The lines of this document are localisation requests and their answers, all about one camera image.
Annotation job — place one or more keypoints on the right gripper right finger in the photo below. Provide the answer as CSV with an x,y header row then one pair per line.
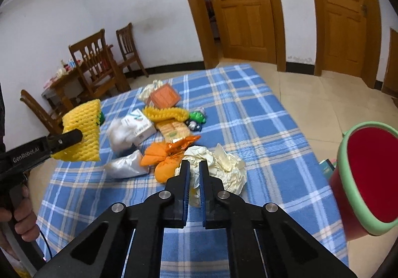
x,y
263,241

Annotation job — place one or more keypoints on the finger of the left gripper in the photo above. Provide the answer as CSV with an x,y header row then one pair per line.
x,y
63,141

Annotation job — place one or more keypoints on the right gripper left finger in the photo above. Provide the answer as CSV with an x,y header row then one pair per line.
x,y
126,241

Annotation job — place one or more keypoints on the yellow foam fruit net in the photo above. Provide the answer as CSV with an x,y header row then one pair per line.
x,y
86,119

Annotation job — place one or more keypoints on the white plastic bag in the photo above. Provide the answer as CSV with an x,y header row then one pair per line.
x,y
121,135

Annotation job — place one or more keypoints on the silver foil bag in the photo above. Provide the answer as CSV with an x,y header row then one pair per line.
x,y
127,166

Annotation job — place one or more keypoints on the white tissue box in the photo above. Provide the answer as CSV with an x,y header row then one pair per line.
x,y
137,127

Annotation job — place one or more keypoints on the cream paper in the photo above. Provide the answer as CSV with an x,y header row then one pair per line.
x,y
230,169

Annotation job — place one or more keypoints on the yellow biscuit packet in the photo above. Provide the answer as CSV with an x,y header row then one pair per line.
x,y
173,130

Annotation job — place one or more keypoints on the orange snack packet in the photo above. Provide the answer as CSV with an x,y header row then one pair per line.
x,y
164,97

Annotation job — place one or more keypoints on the white mesh bag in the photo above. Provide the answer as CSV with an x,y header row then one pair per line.
x,y
149,89

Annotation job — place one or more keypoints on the person's left hand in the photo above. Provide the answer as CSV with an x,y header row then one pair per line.
x,y
26,218

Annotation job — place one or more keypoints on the front wooden chair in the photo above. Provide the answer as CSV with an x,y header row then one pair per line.
x,y
52,120

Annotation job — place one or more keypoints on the wooden chair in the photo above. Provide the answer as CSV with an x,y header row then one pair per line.
x,y
52,120
96,66
128,49

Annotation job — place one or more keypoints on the green round toy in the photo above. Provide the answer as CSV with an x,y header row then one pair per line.
x,y
101,119

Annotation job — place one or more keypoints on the wooden dining table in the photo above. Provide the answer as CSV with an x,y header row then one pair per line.
x,y
60,84

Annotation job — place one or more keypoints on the blue plaid tablecloth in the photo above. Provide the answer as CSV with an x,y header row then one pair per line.
x,y
243,116

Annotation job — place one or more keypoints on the near wooden chair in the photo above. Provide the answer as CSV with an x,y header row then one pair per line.
x,y
96,66

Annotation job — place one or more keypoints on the red bin green rim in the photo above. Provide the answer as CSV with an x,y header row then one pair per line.
x,y
364,181

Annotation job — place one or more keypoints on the far wooden chair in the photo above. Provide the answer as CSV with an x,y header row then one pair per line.
x,y
128,49

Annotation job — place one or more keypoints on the left wooden door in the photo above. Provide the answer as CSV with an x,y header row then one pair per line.
x,y
246,29

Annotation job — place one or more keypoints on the right wooden door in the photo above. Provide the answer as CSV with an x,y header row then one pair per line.
x,y
345,36

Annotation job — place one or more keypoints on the green monster keychain figure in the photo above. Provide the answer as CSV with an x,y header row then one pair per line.
x,y
196,120

